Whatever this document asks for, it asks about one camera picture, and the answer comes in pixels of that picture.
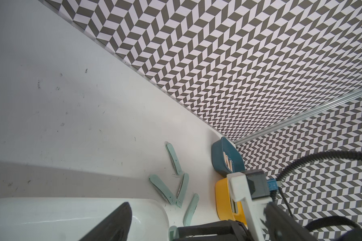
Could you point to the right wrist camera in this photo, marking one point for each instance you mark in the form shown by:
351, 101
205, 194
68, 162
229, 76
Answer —
251, 190

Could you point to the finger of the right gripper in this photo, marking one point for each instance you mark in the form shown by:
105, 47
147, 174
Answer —
217, 231

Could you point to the dark teal storage box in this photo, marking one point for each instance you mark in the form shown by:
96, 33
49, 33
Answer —
224, 148

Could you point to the mint knife top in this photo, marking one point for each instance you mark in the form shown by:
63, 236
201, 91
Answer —
174, 158

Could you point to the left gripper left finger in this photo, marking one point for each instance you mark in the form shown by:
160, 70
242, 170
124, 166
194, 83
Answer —
115, 227

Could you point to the yellow storage box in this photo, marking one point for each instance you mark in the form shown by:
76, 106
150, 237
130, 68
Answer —
226, 208

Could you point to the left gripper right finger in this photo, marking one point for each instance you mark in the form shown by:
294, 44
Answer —
282, 227

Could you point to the mint knife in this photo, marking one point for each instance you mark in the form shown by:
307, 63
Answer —
191, 210
163, 190
173, 233
174, 158

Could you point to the mint knife angled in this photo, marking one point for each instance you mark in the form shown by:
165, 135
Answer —
182, 190

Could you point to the white storage box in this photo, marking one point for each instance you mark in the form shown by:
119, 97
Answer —
69, 219

